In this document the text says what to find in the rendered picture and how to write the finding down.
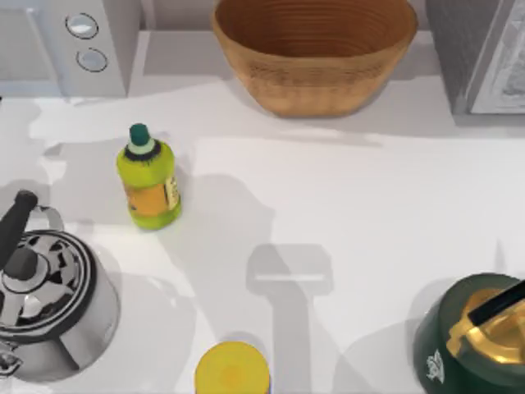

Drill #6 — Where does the green bottle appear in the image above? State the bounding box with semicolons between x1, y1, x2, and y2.
116;122;183;231

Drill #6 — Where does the brown woven basket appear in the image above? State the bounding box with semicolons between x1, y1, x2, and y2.
211;0;419;119

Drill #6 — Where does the yellow can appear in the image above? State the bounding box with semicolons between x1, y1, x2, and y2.
194;341;272;394

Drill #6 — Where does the round microwave knob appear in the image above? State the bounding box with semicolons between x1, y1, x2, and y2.
75;47;109;74
65;12;100;40

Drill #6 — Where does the dark green and gold kettle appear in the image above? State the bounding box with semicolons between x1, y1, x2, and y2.
413;273;525;394

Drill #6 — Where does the pale microwave oven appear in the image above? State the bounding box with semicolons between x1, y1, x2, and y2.
0;0;142;99

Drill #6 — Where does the silver kettle with black handle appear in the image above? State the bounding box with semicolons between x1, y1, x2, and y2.
0;189;121;383

